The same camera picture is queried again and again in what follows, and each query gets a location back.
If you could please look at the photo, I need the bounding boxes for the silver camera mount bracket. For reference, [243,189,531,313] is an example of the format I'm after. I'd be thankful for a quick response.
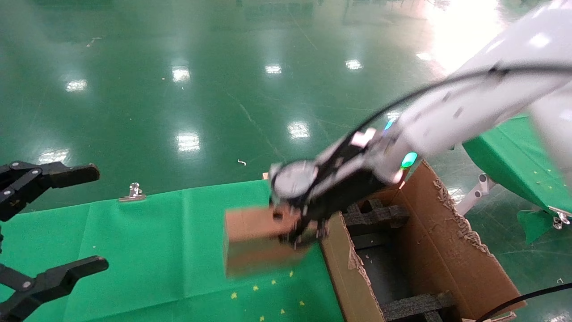
[320,128,380,173]

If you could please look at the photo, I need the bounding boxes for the white table leg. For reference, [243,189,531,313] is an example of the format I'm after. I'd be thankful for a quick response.
[456,174,496,215]

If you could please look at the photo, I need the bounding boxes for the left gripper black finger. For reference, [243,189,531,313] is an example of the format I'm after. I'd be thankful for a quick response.
[0,161,101,222]
[0,256,109,322]

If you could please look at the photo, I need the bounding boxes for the small brown cardboard box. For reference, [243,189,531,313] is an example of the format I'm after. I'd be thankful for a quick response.
[223,206,313,279]

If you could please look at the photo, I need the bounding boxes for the thin black cable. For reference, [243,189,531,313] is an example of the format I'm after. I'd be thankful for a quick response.
[476,283,572,322]

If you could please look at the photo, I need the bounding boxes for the silver binder clip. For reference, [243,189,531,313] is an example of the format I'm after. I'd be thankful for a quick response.
[118,182,147,203]
[549,207,572,231]

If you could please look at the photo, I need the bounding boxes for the black foam insert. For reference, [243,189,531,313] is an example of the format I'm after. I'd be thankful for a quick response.
[381,291,456,322]
[343,198,410,237]

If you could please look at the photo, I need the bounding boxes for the green table cloth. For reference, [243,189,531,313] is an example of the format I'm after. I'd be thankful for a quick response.
[0,179,345,322]
[463,114,572,244]

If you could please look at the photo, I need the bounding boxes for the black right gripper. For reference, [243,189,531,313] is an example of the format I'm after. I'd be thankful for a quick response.
[270,154,400,247]

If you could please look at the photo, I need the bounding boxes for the large open cardboard carton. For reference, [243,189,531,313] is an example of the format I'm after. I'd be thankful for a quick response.
[320,160,527,322]

